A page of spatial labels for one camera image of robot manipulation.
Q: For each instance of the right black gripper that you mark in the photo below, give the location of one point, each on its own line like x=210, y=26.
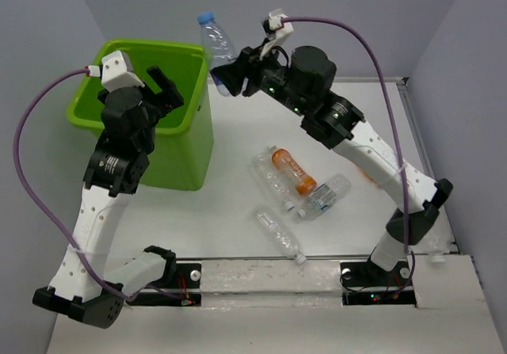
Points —
x=248, y=64

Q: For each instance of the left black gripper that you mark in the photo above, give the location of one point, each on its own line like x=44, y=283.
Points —
x=166, y=100

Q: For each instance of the blue cap water bottle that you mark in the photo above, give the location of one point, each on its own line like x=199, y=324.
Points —
x=217, y=45

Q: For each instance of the clear bottle blue label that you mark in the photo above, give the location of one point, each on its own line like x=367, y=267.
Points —
x=324, y=197

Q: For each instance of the clear bottle front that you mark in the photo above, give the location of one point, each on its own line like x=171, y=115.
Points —
x=279, y=234

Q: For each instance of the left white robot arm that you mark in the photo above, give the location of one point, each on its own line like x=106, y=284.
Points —
x=80, y=289

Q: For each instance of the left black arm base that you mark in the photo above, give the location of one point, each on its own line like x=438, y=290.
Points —
x=182, y=289

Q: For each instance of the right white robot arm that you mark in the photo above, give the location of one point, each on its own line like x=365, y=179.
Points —
x=340, y=126

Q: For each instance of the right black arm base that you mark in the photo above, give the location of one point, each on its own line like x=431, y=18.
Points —
x=363, y=285

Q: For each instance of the green plastic bin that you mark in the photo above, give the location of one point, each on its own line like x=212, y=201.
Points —
x=184, y=138

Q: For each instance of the clear crushed bottle white cap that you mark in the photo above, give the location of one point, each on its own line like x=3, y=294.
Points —
x=271, y=180

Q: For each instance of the orange drink bottle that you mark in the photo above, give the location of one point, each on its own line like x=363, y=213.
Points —
x=297, y=177

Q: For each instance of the small orange bottle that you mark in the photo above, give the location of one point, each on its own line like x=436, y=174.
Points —
x=370, y=179

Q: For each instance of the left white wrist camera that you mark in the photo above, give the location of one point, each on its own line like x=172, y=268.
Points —
x=115, y=71

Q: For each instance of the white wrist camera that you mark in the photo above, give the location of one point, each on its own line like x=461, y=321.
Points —
x=277, y=31
x=115, y=71

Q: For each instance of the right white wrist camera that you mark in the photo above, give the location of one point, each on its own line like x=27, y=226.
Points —
x=277, y=31

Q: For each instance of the clear bottle near right wall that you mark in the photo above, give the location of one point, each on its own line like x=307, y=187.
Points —
x=437, y=246

